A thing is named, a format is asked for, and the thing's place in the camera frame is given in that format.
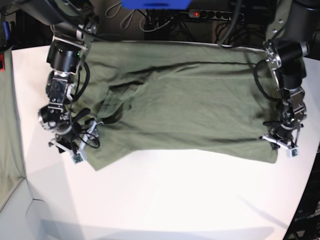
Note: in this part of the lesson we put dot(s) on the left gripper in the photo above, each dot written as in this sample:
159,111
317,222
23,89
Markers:
282,134

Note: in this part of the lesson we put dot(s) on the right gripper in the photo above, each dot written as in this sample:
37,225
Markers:
72,137

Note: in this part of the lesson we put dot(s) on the green t-shirt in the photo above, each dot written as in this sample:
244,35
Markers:
177,96

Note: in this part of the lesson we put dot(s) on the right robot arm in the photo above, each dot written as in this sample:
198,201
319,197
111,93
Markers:
74,26

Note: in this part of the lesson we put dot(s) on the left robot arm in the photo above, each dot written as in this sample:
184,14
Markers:
289,33

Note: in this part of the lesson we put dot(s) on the grey cloth at left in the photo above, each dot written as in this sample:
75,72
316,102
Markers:
12,169

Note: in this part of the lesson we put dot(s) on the red clamp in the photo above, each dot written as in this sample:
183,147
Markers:
2,62

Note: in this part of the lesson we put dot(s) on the black power strip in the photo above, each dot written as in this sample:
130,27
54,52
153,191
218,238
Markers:
210,14

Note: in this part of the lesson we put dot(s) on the blue box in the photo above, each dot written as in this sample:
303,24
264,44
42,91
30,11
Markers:
156,4

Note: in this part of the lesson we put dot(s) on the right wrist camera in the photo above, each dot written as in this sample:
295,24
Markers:
78,158

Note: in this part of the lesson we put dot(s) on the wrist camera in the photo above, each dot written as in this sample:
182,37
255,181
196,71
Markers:
293,152
78,158

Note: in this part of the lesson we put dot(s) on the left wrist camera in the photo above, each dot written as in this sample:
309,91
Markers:
293,152

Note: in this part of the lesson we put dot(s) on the blue handled tool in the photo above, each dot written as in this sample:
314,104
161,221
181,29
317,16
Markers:
7,31

